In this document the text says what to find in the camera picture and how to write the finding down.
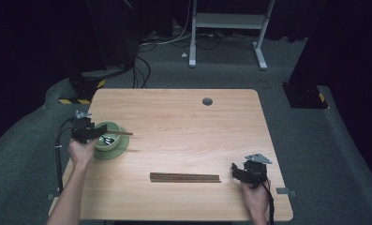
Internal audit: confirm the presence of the black stand with hazard stripes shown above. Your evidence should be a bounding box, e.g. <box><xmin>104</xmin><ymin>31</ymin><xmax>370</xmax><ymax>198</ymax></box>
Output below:
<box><xmin>281</xmin><ymin>0</ymin><xmax>356</xmax><ymax>110</ymax></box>
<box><xmin>59</xmin><ymin>0</ymin><xmax>140</xmax><ymax>106</ymax></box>

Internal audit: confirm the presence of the black floor cable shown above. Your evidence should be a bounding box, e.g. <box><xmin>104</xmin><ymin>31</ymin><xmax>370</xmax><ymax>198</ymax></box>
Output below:
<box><xmin>131</xmin><ymin>55</ymin><xmax>152</xmax><ymax>89</ymax></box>

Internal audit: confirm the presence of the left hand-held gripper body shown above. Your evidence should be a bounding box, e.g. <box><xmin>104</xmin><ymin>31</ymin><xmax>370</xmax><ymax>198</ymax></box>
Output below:
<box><xmin>70</xmin><ymin>110</ymin><xmax>96</xmax><ymax>144</ymax></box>

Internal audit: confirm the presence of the person's right hand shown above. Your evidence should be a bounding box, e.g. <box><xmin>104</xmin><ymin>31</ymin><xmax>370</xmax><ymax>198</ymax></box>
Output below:
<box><xmin>241</xmin><ymin>182</ymin><xmax>271</xmax><ymax>218</ymax></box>

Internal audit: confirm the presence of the bundle of black floor cables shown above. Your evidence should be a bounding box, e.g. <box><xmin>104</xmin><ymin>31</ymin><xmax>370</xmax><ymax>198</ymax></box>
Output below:
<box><xmin>195</xmin><ymin>32</ymin><xmax>257</xmax><ymax>51</ymax></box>

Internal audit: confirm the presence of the white floor cable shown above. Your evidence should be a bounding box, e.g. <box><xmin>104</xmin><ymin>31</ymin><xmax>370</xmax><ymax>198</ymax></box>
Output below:
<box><xmin>140</xmin><ymin>0</ymin><xmax>195</xmax><ymax>47</ymax></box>

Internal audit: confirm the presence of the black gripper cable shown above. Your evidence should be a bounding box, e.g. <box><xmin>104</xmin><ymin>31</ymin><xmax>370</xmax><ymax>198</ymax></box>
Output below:
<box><xmin>55</xmin><ymin>117</ymin><xmax>79</xmax><ymax>193</ymax></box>
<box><xmin>261</xmin><ymin>181</ymin><xmax>275</xmax><ymax>225</ymax></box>

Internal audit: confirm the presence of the metal fork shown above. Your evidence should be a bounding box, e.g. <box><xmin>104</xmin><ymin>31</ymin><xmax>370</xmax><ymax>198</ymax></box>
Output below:
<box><xmin>99</xmin><ymin>134</ymin><xmax>115</xmax><ymax>146</ymax></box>

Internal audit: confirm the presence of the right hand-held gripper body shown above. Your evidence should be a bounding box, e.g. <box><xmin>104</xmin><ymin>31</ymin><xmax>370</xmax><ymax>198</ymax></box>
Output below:
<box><xmin>243</xmin><ymin>153</ymin><xmax>274</xmax><ymax>190</ymax></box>

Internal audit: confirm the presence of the person's left hand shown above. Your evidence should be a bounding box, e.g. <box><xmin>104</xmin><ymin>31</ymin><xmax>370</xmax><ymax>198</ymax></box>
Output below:
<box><xmin>68</xmin><ymin>139</ymin><xmax>98</xmax><ymax>168</ymax></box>

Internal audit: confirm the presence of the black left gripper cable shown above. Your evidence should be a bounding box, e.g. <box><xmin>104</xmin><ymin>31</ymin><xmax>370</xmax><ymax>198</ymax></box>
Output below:
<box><xmin>55</xmin><ymin>117</ymin><xmax>79</xmax><ymax>193</ymax></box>

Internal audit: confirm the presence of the green ceramic bowl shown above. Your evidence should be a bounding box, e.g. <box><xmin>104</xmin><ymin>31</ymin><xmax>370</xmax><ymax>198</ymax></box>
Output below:
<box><xmin>93</xmin><ymin>120</ymin><xmax>123</xmax><ymax>153</ymax></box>

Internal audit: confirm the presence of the green ceramic plate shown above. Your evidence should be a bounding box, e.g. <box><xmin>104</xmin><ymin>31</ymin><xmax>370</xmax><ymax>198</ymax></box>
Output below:
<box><xmin>93</xmin><ymin>126</ymin><xmax>130</xmax><ymax>161</ymax></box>

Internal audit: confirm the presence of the white metal stand frame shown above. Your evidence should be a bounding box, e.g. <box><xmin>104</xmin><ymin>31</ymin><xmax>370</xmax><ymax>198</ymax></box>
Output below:
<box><xmin>188</xmin><ymin>0</ymin><xmax>276</xmax><ymax>71</ymax></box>

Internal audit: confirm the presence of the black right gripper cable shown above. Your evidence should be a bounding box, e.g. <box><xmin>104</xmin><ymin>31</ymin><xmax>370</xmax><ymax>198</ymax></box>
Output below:
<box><xmin>261</xmin><ymin>181</ymin><xmax>275</xmax><ymax>225</ymax></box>

